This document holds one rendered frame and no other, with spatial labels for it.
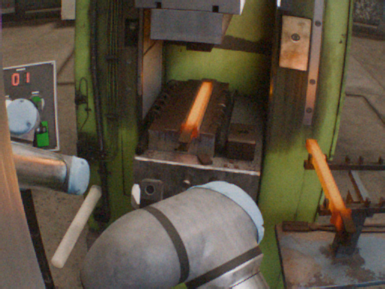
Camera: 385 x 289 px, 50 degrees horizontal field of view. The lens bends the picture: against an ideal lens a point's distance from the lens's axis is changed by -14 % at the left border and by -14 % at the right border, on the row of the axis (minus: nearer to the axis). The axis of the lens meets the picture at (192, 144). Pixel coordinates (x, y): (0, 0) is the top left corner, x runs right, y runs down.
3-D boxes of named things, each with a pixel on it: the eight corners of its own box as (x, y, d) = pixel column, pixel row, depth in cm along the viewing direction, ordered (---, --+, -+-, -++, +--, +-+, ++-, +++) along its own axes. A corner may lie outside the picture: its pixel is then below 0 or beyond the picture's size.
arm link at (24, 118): (-2, 134, 86) (6, 94, 86) (6, 136, 96) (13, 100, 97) (31, 140, 88) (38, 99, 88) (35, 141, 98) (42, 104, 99)
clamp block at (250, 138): (253, 162, 141) (256, 142, 138) (225, 158, 142) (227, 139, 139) (256, 143, 151) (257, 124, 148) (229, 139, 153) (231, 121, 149)
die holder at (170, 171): (241, 277, 157) (260, 173, 136) (137, 263, 162) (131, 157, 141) (254, 192, 206) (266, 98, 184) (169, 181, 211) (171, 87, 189)
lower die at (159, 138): (213, 156, 143) (215, 132, 139) (148, 149, 145) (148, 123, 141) (228, 101, 179) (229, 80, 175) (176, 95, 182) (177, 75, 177)
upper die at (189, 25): (220, 44, 125) (222, 13, 121) (150, 38, 128) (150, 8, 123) (233, 14, 162) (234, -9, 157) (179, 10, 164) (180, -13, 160)
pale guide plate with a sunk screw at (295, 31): (306, 71, 137) (310, 20, 128) (278, 66, 138) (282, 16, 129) (306, 68, 138) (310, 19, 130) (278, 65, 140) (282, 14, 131)
